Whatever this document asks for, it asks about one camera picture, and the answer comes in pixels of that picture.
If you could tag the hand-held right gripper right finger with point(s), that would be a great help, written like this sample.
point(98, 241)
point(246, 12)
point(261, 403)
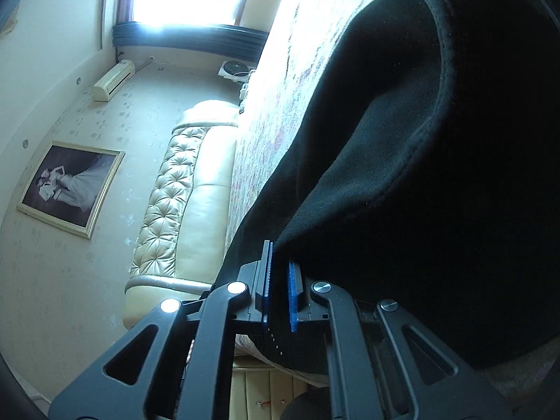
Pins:
point(292, 297)

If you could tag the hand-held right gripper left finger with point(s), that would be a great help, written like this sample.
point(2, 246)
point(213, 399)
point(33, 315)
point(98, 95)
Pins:
point(266, 284)

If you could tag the black pants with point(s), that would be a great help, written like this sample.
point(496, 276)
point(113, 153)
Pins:
point(393, 140)

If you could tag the cream wooden nightstand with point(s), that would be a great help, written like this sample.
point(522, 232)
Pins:
point(262, 385)

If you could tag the cream tufted leather headboard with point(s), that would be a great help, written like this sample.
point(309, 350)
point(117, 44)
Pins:
point(183, 210)

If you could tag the floral bedspread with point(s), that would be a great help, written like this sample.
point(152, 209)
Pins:
point(297, 74)

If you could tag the dark blue curtain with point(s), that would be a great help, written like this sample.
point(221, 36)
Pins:
point(188, 37)

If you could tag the gold framed wall picture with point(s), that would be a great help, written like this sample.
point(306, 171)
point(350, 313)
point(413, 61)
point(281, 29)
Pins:
point(65, 183)

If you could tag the cream wall air conditioner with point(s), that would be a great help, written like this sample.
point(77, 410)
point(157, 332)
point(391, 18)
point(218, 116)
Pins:
point(111, 81)

